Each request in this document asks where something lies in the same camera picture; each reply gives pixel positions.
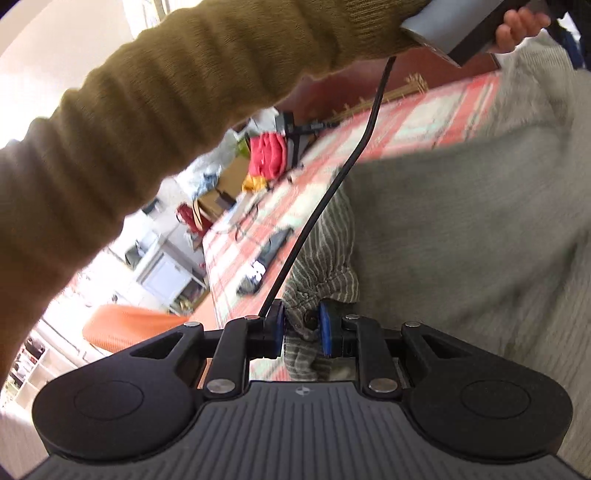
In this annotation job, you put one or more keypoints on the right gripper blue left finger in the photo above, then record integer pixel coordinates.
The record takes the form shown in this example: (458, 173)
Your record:
(240, 341)

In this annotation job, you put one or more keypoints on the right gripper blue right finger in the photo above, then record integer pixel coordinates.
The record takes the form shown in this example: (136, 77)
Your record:
(348, 335)

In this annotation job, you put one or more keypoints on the green striped checked shirt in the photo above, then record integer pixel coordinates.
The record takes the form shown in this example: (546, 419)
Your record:
(487, 240)

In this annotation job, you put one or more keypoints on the left forearm mustard sleeve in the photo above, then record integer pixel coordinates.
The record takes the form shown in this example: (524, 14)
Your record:
(155, 105)

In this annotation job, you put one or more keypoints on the person's left hand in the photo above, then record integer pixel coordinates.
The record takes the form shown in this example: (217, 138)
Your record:
(517, 26)

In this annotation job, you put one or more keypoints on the red plaid bed sheet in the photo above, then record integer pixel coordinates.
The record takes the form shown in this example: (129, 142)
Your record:
(425, 120)

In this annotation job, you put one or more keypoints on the black remote on bed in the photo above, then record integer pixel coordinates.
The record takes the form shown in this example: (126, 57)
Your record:
(256, 271)

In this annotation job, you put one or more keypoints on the white cabinet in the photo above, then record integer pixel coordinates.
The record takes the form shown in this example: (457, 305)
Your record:
(170, 277)

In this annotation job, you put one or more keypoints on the dark brown wooden board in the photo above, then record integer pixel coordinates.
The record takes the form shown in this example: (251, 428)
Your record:
(353, 89)

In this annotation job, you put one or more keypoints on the yellow cloth item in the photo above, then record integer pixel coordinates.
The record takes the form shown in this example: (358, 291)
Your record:
(254, 183)

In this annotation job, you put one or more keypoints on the cardboard box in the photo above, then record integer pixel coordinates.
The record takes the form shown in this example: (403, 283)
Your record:
(210, 206)

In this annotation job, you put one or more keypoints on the red cloth bundle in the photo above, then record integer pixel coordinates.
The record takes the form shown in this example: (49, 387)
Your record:
(268, 156)

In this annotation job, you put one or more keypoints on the black metal stand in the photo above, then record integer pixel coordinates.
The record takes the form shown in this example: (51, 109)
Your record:
(298, 137)

